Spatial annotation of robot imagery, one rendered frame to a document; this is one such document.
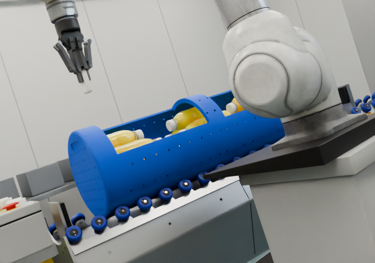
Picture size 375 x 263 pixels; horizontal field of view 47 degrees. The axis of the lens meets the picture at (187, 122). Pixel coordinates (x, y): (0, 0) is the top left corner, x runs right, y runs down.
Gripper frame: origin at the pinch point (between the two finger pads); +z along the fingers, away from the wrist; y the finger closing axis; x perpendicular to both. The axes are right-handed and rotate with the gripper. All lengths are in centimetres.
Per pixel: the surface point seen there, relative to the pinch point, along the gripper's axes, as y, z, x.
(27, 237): -41, 34, -29
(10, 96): 103, -53, 327
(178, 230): 5, 52, -16
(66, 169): 111, 36, 272
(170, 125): 22.8, 21.5, -6.4
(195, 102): 29.0, 16.6, -15.3
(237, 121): 38, 27, -23
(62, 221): -22.2, 37.7, -2.4
